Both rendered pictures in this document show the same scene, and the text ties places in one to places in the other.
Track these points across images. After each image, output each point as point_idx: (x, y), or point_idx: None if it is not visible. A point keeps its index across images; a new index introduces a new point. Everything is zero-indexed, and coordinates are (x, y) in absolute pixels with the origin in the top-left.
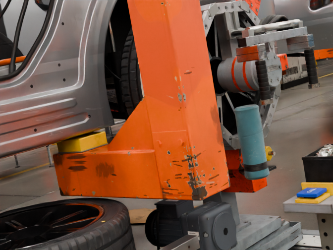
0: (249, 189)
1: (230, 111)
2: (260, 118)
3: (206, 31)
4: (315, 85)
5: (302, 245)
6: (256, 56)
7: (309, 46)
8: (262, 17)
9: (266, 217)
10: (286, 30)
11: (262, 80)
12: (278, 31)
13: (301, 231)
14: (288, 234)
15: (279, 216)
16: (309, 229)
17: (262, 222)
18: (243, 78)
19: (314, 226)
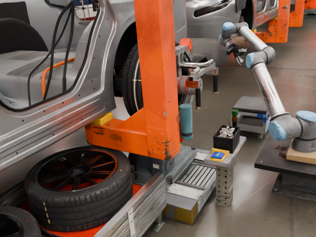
0: (180, 139)
1: None
2: (185, 102)
3: None
4: (216, 92)
5: (196, 159)
6: (196, 86)
7: (216, 74)
8: (182, 37)
9: (182, 146)
10: (208, 67)
11: (198, 98)
12: (200, 62)
13: (196, 152)
14: (191, 155)
15: (188, 146)
16: (195, 144)
17: (181, 151)
18: (184, 90)
19: (197, 142)
